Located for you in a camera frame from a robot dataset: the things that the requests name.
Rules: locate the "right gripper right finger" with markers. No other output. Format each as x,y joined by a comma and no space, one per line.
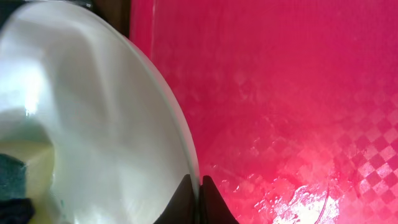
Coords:
213,208

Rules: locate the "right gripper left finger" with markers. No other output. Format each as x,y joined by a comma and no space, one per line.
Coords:
181,207

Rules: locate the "green yellow sponge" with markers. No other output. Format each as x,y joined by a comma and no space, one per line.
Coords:
26,177

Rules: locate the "white plate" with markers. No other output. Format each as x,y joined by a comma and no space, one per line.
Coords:
121,142

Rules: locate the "red plastic tray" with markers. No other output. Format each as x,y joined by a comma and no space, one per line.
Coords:
292,105

